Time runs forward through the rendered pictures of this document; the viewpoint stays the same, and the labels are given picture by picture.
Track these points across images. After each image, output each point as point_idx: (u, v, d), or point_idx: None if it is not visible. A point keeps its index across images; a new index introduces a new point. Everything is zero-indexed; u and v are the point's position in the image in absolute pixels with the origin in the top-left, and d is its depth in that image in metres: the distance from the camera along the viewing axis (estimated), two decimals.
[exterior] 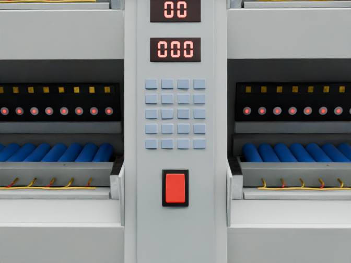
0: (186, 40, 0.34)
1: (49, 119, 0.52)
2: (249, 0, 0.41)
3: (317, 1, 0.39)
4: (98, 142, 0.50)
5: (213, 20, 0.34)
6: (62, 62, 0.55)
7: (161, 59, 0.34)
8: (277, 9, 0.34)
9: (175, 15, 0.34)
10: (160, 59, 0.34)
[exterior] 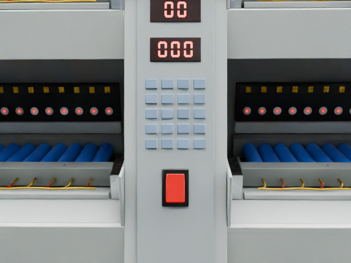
0: (186, 40, 0.34)
1: (49, 119, 0.52)
2: (249, 0, 0.41)
3: (317, 1, 0.39)
4: (98, 142, 0.50)
5: (213, 20, 0.34)
6: (62, 62, 0.55)
7: (161, 59, 0.34)
8: (277, 9, 0.34)
9: (175, 15, 0.34)
10: (160, 59, 0.34)
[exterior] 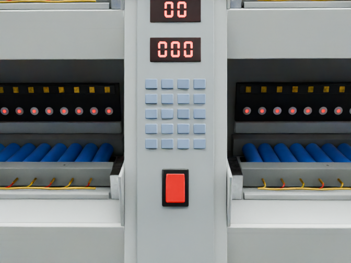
0: (186, 40, 0.34)
1: (49, 119, 0.52)
2: (249, 0, 0.41)
3: (317, 1, 0.39)
4: (98, 142, 0.50)
5: (213, 20, 0.34)
6: (62, 62, 0.55)
7: (161, 59, 0.34)
8: (277, 9, 0.34)
9: (175, 15, 0.34)
10: (160, 59, 0.34)
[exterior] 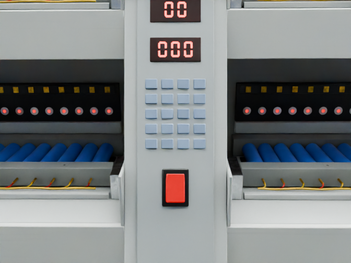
0: (186, 40, 0.34)
1: (49, 119, 0.52)
2: (249, 0, 0.41)
3: (317, 1, 0.39)
4: (98, 142, 0.50)
5: (213, 20, 0.34)
6: (62, 62, 0.55)
7: (161, 59, 0.34)
8: (277, 9, 0.34)
9: (175, 15, 0.34)
10: (160, 59, 0.34)
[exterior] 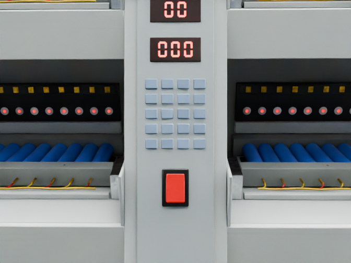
0: (186, 40, 0.34)
1: (49, 119, 0.52)
2: (249, 0, 0.41)
3: (317, 1, 0.39)
4: (98, 142, 0.50)
5: (213, 20, 0.34)
6: (62, 62, 0.55)
7: (161, 59, 0.34)
8: (277, 9, 0.34)
9: (175, 15, 0.34)
10: (160, 59, 0.34)
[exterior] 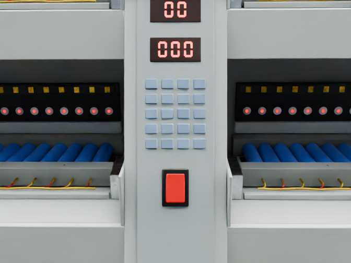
0: (186, 40, 0.34)
1: (49, 119, 0.52)
2: (249, 0, 0.41)
3: (317, 1, 0.39)
4: (98, 142, 0.50)
5: (213, 20, 0.34)
6: (62, 62, 0.55)
7: (161, 59, 0.34)
8: (277, 9, 0.34)
9: (175, 15, 0.34)
10: (160, 59, 0.34)
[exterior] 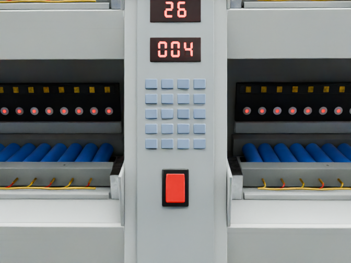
0: (186, 40, 0.34)
1: (49, 119, 0.52)
2: (249, 0, 0.41)
3: (317, 1, 0.39)
4: (98, 142, 0.50)
5: (213, 20, 0.34)
6: (62, 62, 0.55)
7: (161, 59, 0.34)
8: (277, 9, 0.34)
9: (175, 15, 0.34)
10: (160, 59, 0.34)
